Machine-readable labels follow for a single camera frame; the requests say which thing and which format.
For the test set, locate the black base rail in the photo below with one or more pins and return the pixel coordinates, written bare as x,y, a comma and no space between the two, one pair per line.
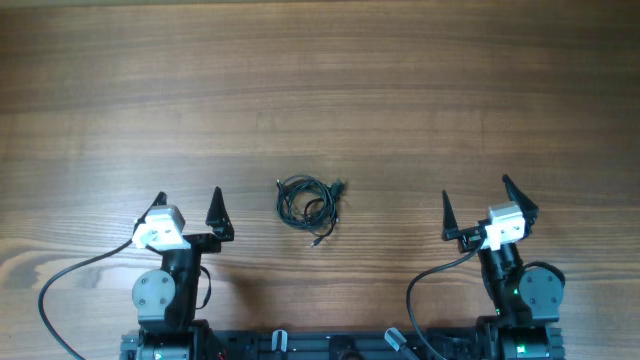
450,343

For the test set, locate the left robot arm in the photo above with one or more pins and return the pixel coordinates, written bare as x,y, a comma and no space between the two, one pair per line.
166,298

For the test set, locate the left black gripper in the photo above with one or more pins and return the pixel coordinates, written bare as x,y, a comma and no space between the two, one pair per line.
216,219

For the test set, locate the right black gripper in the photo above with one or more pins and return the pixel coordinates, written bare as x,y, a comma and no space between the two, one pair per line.
470,237

